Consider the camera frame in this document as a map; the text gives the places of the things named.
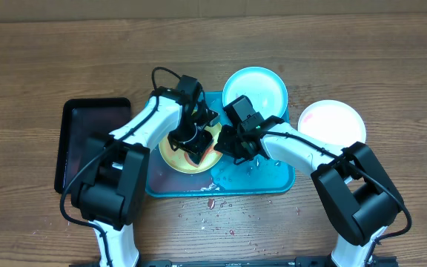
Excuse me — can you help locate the light blue plate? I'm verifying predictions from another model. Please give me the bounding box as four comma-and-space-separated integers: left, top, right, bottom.
222, 67, 288, 119

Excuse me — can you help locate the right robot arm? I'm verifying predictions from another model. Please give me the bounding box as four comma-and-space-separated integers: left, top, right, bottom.
214, 95, 411, 266

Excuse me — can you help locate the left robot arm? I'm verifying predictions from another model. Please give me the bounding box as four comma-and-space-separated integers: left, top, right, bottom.
60, 75, 218, 266

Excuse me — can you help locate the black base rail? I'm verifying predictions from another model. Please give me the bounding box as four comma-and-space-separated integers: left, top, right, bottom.
69, 256, 399, 267

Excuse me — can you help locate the green and red sponge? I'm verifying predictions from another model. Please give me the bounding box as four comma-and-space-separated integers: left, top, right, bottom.
185, 142, 213, 165

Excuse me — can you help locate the black plastic tray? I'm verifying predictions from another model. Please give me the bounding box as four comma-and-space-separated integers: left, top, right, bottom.
54, 97, 131, 194

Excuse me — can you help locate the teal plastic tray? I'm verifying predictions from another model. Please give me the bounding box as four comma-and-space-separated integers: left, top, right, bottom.
145, 91, 297, 199

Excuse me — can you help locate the yellow green plate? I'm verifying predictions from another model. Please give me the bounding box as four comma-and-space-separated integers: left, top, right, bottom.
159, 123, 222, 174

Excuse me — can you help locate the white plate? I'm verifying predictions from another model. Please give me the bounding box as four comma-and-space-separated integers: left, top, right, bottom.
297, 100, 366, 147

